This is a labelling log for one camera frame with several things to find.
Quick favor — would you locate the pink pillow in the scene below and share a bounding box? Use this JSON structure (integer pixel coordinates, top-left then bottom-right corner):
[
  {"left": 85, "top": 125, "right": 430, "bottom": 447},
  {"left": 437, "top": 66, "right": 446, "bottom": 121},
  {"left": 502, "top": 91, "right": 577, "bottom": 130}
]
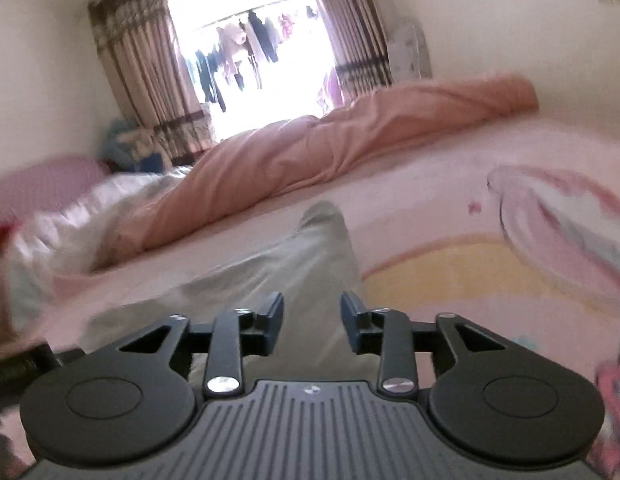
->
[{"left": 0, "top": 156, "right": 112, "bottom": 232}]

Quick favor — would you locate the grey and black jacket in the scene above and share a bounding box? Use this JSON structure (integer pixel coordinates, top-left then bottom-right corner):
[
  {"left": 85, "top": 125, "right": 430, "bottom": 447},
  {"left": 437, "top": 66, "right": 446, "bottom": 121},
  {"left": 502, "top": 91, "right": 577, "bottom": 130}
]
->
[{"left": 82, "top": 201, "right": 436, "bottom": 396}]

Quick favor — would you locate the pink printed blanket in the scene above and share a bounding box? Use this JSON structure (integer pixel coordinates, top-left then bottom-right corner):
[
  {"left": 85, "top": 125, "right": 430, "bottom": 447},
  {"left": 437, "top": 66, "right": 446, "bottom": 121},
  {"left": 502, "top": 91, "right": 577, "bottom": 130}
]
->
[{"left": 0, "top": 105, "right": 620, "bottom": 480}]

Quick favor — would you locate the hanging laundry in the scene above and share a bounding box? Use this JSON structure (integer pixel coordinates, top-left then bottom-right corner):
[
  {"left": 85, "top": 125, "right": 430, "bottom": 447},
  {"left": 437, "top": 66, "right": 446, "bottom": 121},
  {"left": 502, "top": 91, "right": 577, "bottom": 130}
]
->
[{"left": 182, "top": 5, "right": 322, "bottom": 112}]

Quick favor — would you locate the blue and beige cloth pile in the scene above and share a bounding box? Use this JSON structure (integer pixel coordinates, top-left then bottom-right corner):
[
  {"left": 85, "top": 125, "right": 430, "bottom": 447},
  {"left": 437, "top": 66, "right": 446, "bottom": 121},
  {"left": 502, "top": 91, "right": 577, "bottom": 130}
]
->
[{"left": 102, "top": 118, "right": 177, "bottom": 174}]

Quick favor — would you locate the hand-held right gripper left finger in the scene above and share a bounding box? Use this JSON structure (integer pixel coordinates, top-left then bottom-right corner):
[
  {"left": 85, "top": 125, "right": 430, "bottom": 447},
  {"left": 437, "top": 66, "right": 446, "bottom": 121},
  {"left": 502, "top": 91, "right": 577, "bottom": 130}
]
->
[{"left": 117, "top": 291, "right": 286, "bottom": 397}]

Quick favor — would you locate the white patterned fan cover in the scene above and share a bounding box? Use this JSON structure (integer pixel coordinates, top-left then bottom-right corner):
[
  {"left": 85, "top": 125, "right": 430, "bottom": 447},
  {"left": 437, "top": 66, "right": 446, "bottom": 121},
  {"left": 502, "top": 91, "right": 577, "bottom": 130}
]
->
[{"left": 387, "top": 20, "right": 434, "bottom": 82}]

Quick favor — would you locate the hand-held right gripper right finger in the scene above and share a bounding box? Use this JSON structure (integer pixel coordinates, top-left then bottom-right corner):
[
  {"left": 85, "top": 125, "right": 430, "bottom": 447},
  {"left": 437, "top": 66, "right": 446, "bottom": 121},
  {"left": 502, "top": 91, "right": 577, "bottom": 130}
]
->
[{"left": 341, "top": 291, "right": 508, "bottom": 397}]

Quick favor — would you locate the brown patterned curtain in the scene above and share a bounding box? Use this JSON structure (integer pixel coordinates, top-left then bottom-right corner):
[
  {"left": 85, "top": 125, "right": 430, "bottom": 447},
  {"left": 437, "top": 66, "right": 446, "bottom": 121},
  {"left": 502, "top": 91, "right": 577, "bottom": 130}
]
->
[
  {"left": 306, "top": 0, "right": 394, "bottom": 107},
  {"left": 87, "top": 0, "right": 217, "bottom": 167}
]

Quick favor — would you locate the white satin quilt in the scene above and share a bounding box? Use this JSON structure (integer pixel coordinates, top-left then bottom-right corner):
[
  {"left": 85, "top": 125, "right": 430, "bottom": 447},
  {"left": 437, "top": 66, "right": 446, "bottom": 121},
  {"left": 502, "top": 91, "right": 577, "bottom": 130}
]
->
[{"left": 5, "top": 166, "right": 192, "bottom": 327}]

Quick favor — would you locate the salmon pink duvet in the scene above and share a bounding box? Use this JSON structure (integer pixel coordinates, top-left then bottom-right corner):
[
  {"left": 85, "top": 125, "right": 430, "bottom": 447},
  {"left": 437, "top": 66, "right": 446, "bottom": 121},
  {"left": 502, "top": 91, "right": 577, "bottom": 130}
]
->
[{"left": 139, "top": 74, "right": 541, "bottom": 252}]

